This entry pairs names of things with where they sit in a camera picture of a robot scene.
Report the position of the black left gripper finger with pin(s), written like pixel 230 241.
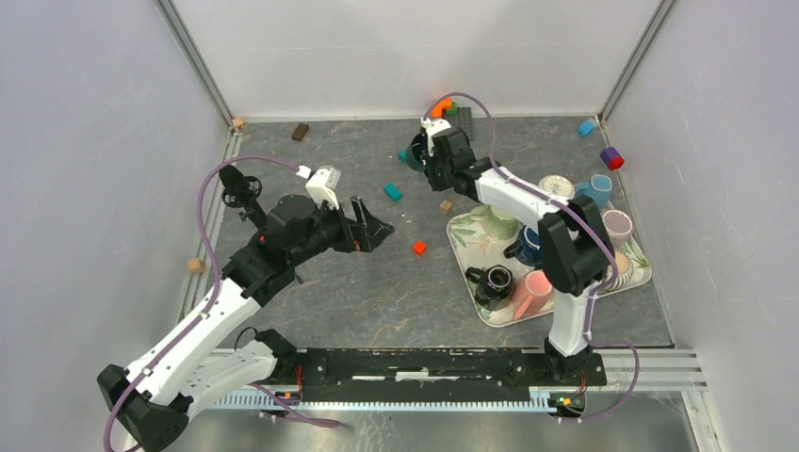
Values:
pixel 366 222
pixel 372 237

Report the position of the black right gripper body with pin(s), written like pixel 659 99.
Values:
pixel 438 172

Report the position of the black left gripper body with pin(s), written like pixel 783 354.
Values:
pixel 350 237

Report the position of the dark green mug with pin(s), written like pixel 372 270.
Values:
pixel 414 157

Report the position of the black octagonal mug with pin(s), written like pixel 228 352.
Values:
pixel 493 286

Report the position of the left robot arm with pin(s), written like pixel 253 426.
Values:
pixel 157 395

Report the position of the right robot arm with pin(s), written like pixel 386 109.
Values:
pixel 576 248

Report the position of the light green mug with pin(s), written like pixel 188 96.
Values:
pixel 495 222

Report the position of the dark blue mug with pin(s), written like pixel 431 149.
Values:
pixel 526 249

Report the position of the cream upside-down mug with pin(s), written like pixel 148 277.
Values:
pixel 557 185

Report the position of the pink mug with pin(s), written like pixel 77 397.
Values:
pixel 531 293

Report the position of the light blue mug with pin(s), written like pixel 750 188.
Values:
pixel 598 188

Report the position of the lilac mug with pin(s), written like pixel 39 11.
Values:
pixel 618 225

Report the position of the white striped mug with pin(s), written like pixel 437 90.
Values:
pixel 624 275

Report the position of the teal rectangular block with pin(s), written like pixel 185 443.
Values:
pixel 393 192

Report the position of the small tan wooden cube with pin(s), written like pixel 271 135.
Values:
pixel 445 207

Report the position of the red cube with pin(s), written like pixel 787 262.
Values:
pixel 419 248

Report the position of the grey lego baseplate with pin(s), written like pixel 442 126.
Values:
pixel 463 120

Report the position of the orange curved lego brick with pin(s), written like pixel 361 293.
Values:
pixel 437 111

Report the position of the green lego brick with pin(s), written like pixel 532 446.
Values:
pixel 452 109

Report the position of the floral white tray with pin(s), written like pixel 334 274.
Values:
pixel 500 261

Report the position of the brown block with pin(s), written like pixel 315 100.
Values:
pixel 300 132

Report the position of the light blue block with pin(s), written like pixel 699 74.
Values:
pixel 587 127

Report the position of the purple and red block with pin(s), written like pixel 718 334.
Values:
pixel 612 159

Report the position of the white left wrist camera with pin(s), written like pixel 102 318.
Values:
pixel 320 187

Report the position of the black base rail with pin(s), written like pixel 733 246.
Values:
pixel 427 375

